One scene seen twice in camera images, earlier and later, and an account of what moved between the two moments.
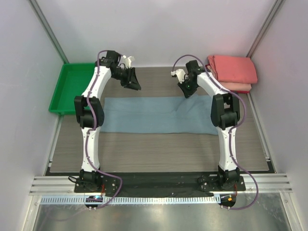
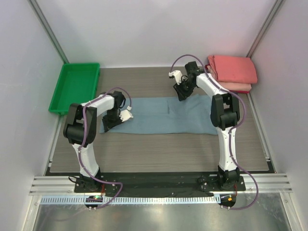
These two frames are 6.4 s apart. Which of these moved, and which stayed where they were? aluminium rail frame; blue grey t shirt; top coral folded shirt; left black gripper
Moved: left black gripper
Stayed: aluminium rail frame; top coral folded shirt; blue grey t shirt
